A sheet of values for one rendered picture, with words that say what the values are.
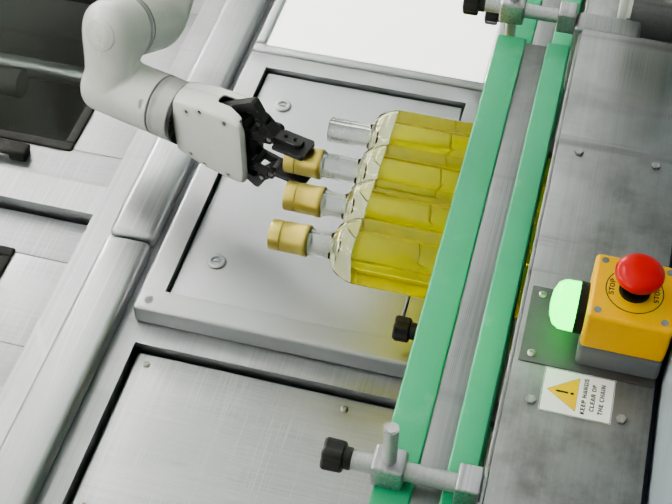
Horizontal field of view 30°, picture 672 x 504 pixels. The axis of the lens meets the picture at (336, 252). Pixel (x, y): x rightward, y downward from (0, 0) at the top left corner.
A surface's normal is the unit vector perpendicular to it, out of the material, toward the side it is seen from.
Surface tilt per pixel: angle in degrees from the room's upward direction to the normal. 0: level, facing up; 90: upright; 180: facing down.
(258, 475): 91
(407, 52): 90
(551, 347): 90
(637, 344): 90
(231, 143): 74
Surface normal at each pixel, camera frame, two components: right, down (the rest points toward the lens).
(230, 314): 0.00, -0.65
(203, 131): -0.49, 0.65
